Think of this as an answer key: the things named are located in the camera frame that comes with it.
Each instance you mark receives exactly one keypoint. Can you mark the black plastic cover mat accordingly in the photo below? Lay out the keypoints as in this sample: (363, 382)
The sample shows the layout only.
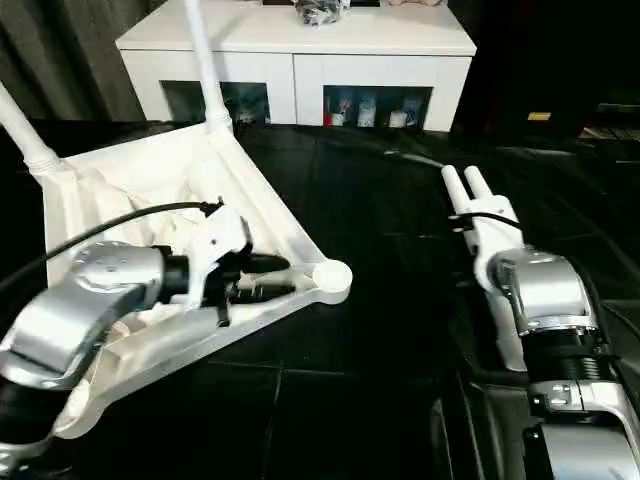
(375, 375)

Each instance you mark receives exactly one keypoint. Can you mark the white plastic table top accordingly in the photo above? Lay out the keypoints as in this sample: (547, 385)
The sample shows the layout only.
(150, 175)

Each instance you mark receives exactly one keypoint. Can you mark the dark picture frame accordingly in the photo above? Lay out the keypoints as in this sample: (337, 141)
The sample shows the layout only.
(275, 2)

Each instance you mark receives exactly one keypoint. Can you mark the small tan box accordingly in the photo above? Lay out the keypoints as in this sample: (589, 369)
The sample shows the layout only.
(539, 116)

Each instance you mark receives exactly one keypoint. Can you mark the small white bottle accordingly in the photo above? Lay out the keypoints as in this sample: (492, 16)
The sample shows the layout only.
(400, 117)
(338, 114)

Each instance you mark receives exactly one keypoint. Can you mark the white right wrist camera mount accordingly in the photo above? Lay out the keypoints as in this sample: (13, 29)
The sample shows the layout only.
(490, 235)

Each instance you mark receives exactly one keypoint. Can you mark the white sideboard with glass doors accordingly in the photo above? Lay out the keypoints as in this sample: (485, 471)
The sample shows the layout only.
(300, 50)

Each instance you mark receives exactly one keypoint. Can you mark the white plastic table leg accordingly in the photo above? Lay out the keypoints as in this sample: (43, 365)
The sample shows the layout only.
(477, 185)
(25, 135)
(457, 192)
(207, 65)

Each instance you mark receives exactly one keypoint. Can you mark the grey curtain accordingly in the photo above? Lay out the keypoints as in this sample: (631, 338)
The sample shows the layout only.
(55, 55)

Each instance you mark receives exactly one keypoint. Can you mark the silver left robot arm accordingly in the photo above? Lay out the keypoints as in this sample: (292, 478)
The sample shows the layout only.
(90, 295)

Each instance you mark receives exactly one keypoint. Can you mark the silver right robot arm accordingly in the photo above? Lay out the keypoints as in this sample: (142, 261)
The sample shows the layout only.
(555, 310)

